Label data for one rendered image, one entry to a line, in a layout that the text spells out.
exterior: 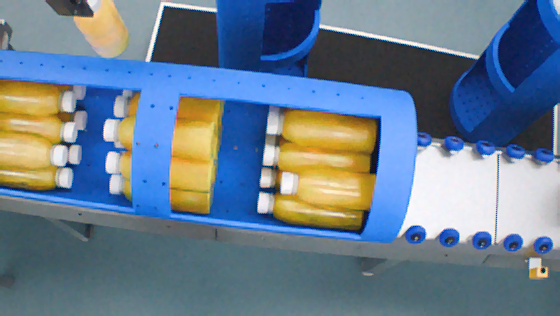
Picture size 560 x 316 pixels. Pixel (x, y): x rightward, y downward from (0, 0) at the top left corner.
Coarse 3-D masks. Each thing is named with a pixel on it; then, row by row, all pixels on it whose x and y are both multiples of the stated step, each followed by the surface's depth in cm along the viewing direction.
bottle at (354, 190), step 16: (304, 176) 122; (320, 176) 121; (336, 176) 122; (352, 176) 122; (368, 176) 122; (304, 192) 121; (320, 192) 121; (336, 192) 121; (352, 192) 121; (368, 192) 121; (352, 208) 123; (368, 208) 122
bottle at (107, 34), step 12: (108, 0) 99; (96, 12) 97; (108, 12) 99; (84, 24) 99; (96, 24) 99; (108, 24) 101; (120, 24) 106; (96, 36) 102; (108, 36) 104; (120, 36) 108; (96, 48) 108; (108, 48) 108; (120, 48) 111
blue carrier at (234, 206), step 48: (96, 96) 137; (144, 96) 113; (240, 96) 115; (288, 96) 116; (336, 96) 117; (384, 96) 119; (96, 144) 138; (144, 144) 111; (240, 144) 139; (384, 144) 112; (0, 192) 120; (48, 192) 129; (96, 192) 132; (144, 192) 115; (240, 192) 136; (384, 192) 113; (384, 240) 121
